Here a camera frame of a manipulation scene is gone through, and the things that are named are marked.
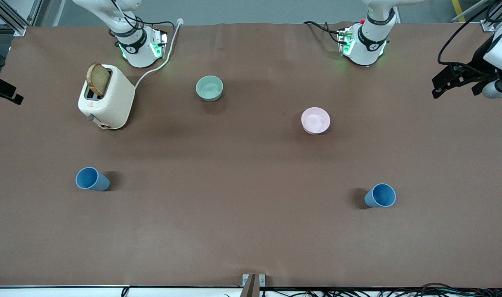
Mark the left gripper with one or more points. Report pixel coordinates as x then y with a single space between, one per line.
478 62

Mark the blue plastic cup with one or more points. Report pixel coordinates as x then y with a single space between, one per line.
382 195
88 178

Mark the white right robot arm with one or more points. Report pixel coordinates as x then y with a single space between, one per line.
139 53

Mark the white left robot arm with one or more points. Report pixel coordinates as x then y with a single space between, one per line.
368 49

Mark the brown bread slice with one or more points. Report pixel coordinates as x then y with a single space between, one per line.
98 80

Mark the cream toaster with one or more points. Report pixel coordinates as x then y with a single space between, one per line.
114 103

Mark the pink bowl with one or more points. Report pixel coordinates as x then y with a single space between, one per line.
315 121

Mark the green bowl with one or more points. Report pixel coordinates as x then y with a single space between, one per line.
209 88

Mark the brown table cover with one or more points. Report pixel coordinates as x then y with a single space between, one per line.
250 214

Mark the brown angled bar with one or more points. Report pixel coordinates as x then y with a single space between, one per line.
250 288

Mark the aluminium frame profile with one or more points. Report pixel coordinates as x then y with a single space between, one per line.
488 25
19 29

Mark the grey metal bracket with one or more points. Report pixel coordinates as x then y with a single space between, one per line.
246 279

